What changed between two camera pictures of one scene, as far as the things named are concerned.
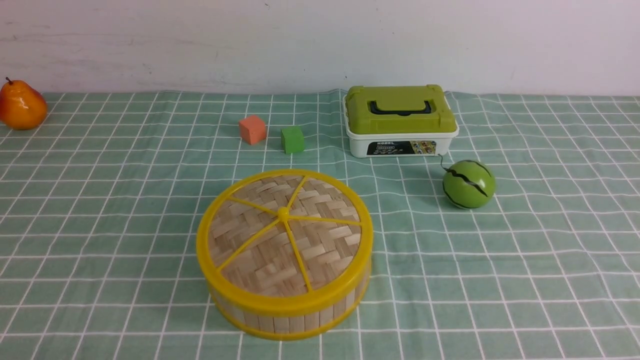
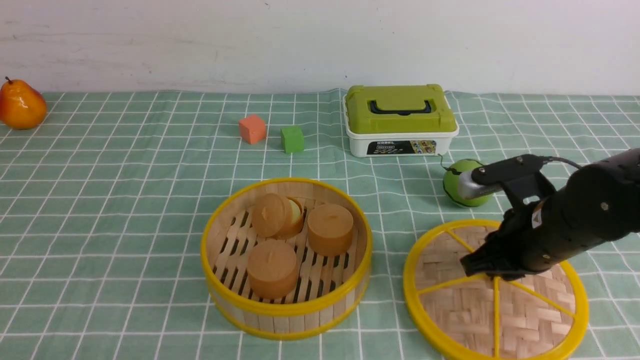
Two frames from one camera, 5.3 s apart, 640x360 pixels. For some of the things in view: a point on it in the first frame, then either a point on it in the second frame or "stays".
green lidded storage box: [398, 121] stays
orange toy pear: [22, 106] stays
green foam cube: [293, 138] stays
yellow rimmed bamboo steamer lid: [284, 243] to [450, 314]
